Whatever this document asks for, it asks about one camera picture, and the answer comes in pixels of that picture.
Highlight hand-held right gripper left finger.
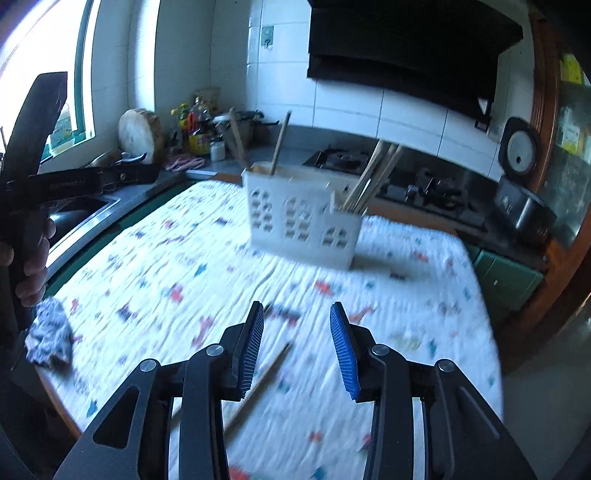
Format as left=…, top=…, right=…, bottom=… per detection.
left=53, top=301, right=265, bottom=480

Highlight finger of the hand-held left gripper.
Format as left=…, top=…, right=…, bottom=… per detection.
left=99, top=165, right=161, bottom=186

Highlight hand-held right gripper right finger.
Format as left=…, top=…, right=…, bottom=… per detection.
left=329, top=301, right=539, bottom=480

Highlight white plastic utensil holder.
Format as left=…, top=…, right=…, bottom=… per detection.
left=241, top=161, right=364, bottom=271

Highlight person's left hand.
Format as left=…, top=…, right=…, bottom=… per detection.
left=15, top=219, right=57, bottom=302

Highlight round wooden cutting board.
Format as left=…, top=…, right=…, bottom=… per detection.
left=118, top=108, right=162, bottom=166

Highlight detergent bottle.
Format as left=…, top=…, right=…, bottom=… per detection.
left=48, top=104, right=75, bottom=151

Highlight pink cloth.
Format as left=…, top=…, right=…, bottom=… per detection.
left=165, top=154, right=206, bottom=171

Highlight white printed blanket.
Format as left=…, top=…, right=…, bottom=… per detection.
left=39, top=179, right=504, bottom=480

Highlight window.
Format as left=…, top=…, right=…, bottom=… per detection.
left=0, top=0, right=100, bottom=158

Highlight steel pot with lid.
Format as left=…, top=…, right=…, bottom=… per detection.
left=212, top=110, right=280, bottom=148

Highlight grey rag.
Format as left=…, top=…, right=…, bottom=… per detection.
left=24, top=298, right=74, bottom=367

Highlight green cabinet drawer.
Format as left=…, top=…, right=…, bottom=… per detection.
left=473, top=249, right=544, bottom=324

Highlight black gas stove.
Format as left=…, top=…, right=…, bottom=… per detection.
left=302, top=147, right=488, bottom=227

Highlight black rice cooker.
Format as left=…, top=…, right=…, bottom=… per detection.
left=493, top=117, right=557, bottom=241

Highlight black range hood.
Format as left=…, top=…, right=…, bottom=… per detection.
left=306, top=0, right=524, bottom=121

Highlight wooden glass-door cabinet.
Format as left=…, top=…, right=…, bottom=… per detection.
left=526, top=9, right=591, bottom=370

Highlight steel pan with handle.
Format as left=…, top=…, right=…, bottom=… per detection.
left=90, top=150, right=148, bottom=169

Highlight wall socket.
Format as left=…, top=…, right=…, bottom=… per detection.
left=474, top=117, right=504, bottom=139

